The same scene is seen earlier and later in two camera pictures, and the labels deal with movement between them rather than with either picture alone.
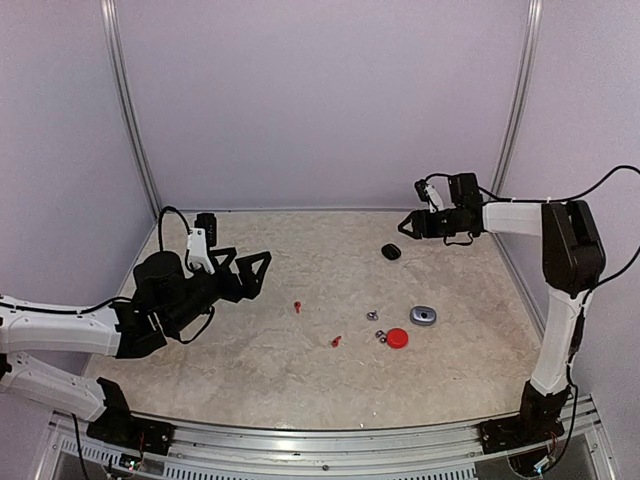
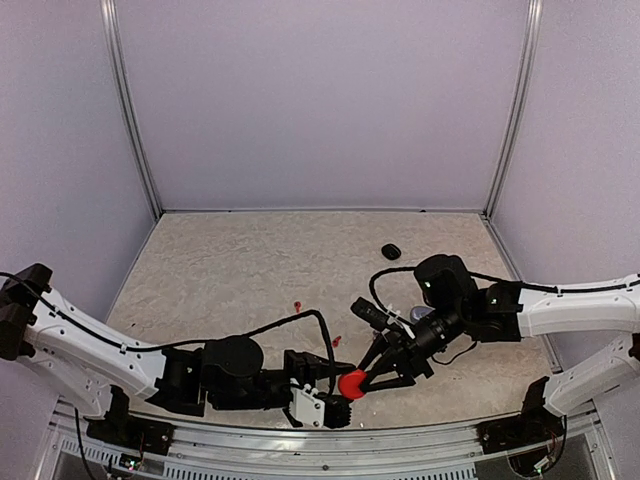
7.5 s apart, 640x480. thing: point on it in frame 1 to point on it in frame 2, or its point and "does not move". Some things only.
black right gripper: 419,230 to 402,356
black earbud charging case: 390,251 does not move
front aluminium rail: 448,452 does not move
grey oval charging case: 422,315 does not move
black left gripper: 249,286 to 314,366
